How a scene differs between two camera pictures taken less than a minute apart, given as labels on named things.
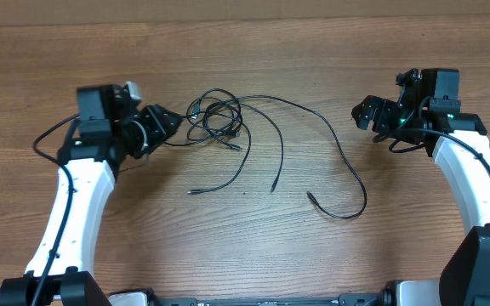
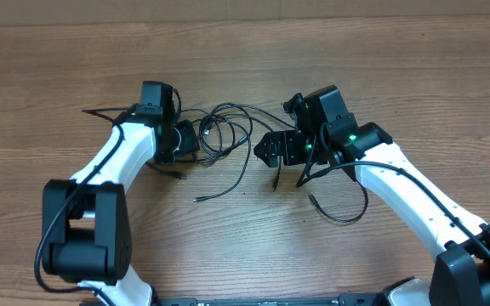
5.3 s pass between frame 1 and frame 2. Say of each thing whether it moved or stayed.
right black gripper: moved
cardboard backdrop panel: stayed
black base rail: stayed
